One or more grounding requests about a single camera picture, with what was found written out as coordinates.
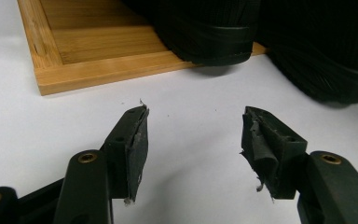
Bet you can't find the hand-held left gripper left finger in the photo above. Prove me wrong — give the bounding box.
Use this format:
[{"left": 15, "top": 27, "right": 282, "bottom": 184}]
[{"left": 101, "top": 104, "right": 150, "bottom": 204}]

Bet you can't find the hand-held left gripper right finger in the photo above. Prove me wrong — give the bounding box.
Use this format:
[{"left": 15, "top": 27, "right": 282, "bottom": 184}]
[{"left": 241, "top": 105, "right": 309, "bottom": 200}]

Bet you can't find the black knit sneaker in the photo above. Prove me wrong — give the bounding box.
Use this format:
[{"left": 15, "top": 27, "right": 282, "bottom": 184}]
[
  {"left": 255, "top": 0, "right": 358, "bottom": 105},
  {"left": 120, "top": 0, "right": 261, "bottom": 67}
]

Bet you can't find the wooden three-tier shoe rack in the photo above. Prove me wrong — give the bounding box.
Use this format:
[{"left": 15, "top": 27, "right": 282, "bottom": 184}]
[{"left": 17, "top": 0, "right": 269, "bottom": 97}]

